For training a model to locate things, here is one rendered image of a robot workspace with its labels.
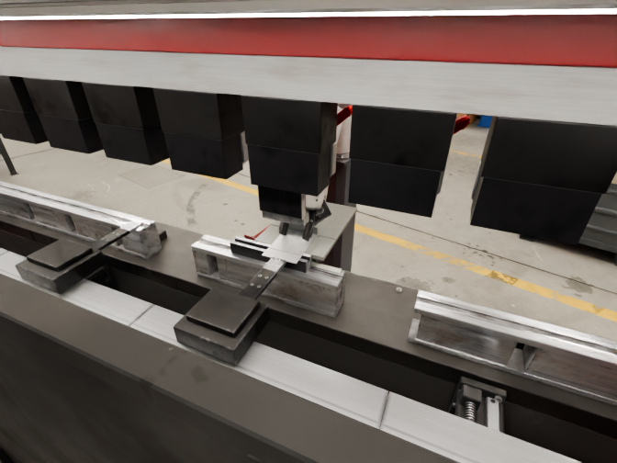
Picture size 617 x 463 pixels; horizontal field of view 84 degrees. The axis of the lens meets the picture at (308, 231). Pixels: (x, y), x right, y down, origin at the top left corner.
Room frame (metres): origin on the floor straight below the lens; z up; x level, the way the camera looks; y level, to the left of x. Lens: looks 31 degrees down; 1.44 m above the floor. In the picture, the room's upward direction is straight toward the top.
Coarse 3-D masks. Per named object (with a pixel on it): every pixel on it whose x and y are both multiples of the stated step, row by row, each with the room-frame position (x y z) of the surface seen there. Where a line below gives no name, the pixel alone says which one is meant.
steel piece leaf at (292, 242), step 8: (304, 224) 0.73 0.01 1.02; (288, 232) 0.72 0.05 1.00; (296, 232) 0.72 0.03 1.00; (280, 240) 0.69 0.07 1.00; (288, 240) 0.69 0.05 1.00; (296, 240) 0.69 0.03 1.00; (304, 240) 0.69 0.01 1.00; (312, 240) 0.69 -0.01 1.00; (272, 248) 0.65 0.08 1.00; (280, 248) 0.65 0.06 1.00; (288, 248) 0.65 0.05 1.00; (296, 248) 0.65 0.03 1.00; (304, 248) 0.65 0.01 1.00
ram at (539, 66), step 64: (0, 64) 0.89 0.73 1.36; (64, 64) 0.80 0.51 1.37; (128, 64) 0.72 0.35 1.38; (192, 64) 0.66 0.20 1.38; (256, 64) 0.61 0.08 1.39; (320, 64) 0.56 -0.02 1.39; (384, 64) 0.52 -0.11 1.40; (448, 64) 0.49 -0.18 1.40; (512, 64) 0.46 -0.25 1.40; (576, 64) 0.44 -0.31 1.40
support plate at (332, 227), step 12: (336, 204) 0.88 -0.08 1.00; (336, 216) 0.81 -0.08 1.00; (348, 216) 0.81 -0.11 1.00; (276, 228) 0.75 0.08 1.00; (324, 228) 0.75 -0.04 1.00; (336, 228) 0.75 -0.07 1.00; (264, 240) 0.69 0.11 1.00; (324, 240) 0.69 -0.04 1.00; (336, 240) 0.70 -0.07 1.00; (312, 252) 0.64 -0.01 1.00; (324, 252) 0.64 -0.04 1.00
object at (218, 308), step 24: (216, 288) 0.47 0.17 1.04; (264, 288) 0.51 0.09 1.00; (192, 312) 0.41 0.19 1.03; (216, 312) 0.41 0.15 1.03; (240, 312) 0.41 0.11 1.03; (264, 312) 0.43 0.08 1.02; (192, 336) 0.38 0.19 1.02; (216, 336) 0.37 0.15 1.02; (240, 336) 0.37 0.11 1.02; (240, 360) 0.36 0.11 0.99
